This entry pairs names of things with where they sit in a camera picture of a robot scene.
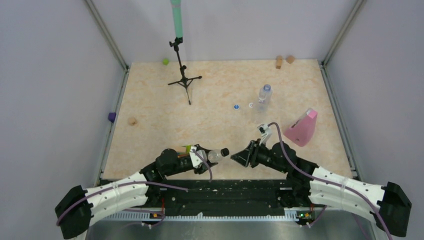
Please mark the black tripod stand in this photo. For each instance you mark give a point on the black tripod stand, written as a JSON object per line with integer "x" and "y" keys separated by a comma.
{"x": 185, "y": 82}

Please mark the small green ball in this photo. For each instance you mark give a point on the small green ball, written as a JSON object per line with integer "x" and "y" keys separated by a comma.
{"x": 165, "y": 61}

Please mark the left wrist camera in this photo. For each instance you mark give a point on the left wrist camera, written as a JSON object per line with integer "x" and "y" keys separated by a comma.
{"x": 197, "y": 158}

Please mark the wooden cube with cross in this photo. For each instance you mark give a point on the wooden cube with cross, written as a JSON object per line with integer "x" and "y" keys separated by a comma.
{"x": 132, "y": 121}

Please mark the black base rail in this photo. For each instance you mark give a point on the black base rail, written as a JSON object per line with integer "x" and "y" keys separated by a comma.
{"x": 227, "y": 198}

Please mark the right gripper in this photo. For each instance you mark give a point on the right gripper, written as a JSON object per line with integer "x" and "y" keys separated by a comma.
{"x": 250, "y": 152}

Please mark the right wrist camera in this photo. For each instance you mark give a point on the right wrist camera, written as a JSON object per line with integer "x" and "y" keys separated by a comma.
{"x": 265, "y": 132}

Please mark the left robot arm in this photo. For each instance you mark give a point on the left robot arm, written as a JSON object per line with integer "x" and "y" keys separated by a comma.
{"x": 82, "y": 207}

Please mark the small clear bottle black cap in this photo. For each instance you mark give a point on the small clear bottle black cap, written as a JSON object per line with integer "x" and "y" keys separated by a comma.
{"x": 214, "y": 156}

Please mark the clear plastic bottle white cap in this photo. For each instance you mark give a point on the clear plastic bottle white cap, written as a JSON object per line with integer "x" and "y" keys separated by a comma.
{"x": 263, "y": 99}

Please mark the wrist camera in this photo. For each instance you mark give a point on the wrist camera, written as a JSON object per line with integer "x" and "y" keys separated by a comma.
{"x": 197, "y": 158}
{"x": 265, "y": 132}

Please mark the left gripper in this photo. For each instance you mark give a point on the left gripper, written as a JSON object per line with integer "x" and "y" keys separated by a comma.
{"x": 201, "y": 169}

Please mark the colourful toy block car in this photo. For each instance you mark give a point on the colourful toy block car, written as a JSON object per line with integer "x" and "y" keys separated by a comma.
{"x": 183, "y": 150}

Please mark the small wooden cube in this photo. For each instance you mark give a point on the small wooden cube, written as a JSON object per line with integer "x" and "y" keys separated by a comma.
{"x": 290, "y": 59}

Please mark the green foam microphone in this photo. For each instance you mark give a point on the green foam microphone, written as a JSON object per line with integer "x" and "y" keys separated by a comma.
{"x": 177, "y": 18}

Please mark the purple block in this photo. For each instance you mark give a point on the purple block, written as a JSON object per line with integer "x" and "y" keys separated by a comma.
{"x": 112, "y": 117}

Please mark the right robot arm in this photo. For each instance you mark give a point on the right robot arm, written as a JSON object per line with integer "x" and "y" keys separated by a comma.
{"x": 386, "y": 206}

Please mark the tall wooden block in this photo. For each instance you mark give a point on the tall wooden block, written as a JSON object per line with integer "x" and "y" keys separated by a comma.
{"x": 279, "y": 62}

